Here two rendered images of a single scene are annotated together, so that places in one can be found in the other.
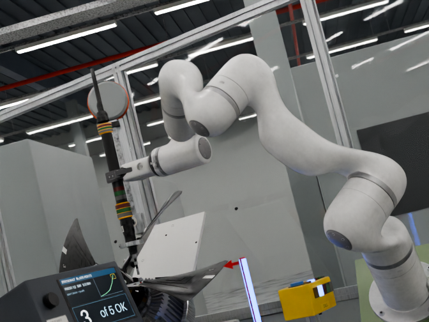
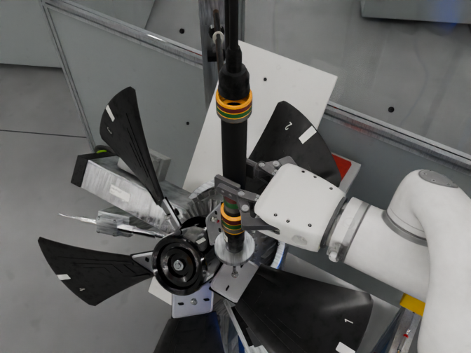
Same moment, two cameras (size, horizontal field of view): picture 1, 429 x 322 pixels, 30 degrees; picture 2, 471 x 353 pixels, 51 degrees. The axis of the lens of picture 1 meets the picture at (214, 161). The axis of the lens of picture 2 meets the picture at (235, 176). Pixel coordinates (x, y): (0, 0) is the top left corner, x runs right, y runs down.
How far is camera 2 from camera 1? 209 cm
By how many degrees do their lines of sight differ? 59
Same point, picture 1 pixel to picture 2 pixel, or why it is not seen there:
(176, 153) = (393, 280)
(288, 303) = (415, 302)
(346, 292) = (453, 161)
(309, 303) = not seen: hidden behind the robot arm
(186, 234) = (297, 102)
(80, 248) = (140, 153)
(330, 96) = not seen: outside the picture
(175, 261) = not seen: hidden behind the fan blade
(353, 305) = (453, 174)
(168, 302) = (260, 255)
